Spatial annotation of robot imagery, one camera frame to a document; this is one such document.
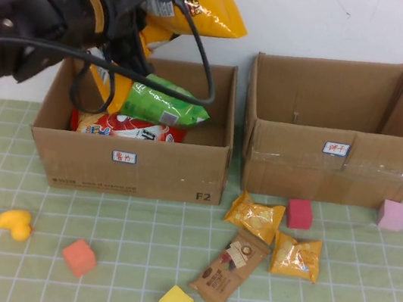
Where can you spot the green checkered tablecloth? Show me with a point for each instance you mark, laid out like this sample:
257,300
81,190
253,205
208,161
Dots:
135,232

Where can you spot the cardboard box marked F2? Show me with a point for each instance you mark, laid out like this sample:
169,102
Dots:
124,177

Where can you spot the brown snack bar pack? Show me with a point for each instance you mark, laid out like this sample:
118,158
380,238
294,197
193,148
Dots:
228,274

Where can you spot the red chips bag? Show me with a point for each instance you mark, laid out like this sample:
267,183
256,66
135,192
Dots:
121,127

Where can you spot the yellow biscuit snack pack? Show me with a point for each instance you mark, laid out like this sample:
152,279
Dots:
295,258
254,217

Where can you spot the cardboard box with biscuit label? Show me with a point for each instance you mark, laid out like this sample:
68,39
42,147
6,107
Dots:
297,174

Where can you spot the yellow rubber duck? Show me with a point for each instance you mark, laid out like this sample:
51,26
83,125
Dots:
15,225

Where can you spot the green snack bag with barcode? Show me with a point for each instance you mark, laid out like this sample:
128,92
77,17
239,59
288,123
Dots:
162,106

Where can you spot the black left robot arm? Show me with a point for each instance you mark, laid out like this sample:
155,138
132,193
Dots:
15,18

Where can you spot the red foam cube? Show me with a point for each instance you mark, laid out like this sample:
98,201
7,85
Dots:
299,214

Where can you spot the orange foam cube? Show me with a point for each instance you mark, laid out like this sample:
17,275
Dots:
79,257

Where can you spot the pink foam cube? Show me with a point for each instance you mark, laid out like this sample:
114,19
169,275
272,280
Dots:
392,215

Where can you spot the large yellow chips bag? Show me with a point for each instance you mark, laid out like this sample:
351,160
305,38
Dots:
216,8

